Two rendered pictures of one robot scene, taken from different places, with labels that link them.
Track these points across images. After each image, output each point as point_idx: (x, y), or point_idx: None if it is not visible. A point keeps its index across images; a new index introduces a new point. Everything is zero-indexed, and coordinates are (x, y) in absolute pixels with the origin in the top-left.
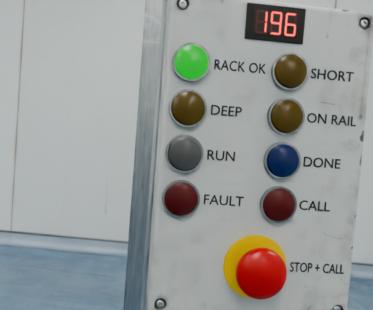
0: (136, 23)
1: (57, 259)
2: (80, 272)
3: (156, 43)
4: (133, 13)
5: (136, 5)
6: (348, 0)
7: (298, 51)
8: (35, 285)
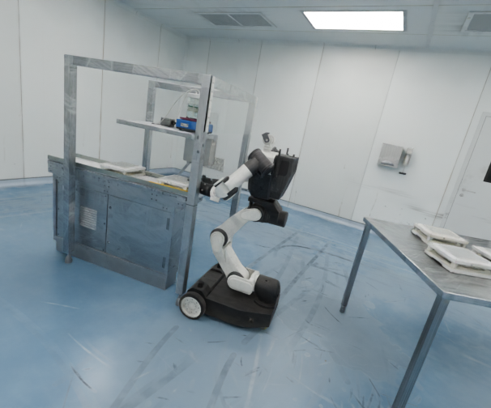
0: None
1: None
2: (7, 199)
3: (152, 120)
4: None
5: None
6: (108, 56)
7: None
8: (3, 210)
